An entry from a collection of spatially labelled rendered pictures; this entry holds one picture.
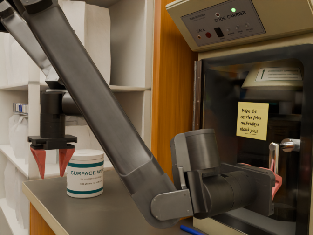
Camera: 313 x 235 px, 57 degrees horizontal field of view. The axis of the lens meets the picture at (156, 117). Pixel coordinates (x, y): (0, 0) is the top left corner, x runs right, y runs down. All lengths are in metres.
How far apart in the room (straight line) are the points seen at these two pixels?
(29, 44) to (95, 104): 0.50
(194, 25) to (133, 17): 1.26
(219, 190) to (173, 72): 0.44
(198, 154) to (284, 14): 0.31
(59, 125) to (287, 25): 0.52
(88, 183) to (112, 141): 0.64
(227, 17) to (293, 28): 0.13
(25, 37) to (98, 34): 0.95
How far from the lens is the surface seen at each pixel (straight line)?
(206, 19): 0.68
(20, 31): 0.96
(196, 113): 0.77
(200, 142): 0.43
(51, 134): 0.71
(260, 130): 0.64
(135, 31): 1.91
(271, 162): 0.57
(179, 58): 0.81
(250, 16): 0.62
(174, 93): 0.80
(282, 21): 0.60
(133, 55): 1.89
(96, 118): 0.42
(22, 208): 1.96
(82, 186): 1.05
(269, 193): 0.49
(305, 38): 0.62
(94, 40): 1.81
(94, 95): 0.43
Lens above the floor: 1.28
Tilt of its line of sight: 3 degrees down
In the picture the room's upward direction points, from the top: 1 degrees clockwise
